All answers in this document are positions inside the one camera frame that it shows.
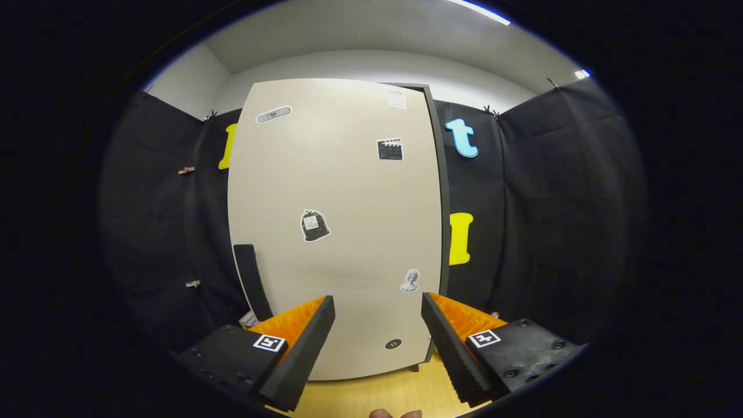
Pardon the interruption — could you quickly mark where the black door handle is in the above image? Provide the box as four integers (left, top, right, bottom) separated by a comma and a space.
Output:
233, 244, 275, 322

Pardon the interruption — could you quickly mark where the black backdrop cloth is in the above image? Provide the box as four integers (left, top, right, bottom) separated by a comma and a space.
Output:
99, 78, 648, 349

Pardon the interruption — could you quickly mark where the long ceiling light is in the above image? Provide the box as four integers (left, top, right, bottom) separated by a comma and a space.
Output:
447, 0, 511, 26

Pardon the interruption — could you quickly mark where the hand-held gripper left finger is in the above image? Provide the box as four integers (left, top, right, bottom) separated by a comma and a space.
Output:
174, 295, 336, 413

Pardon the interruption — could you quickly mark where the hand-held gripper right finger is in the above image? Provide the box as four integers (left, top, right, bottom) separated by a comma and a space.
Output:
421, 292, 584, 406

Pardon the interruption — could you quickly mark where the dark framed shoe cabinet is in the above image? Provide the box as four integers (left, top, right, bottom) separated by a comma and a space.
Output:
401, 83, 452, 372

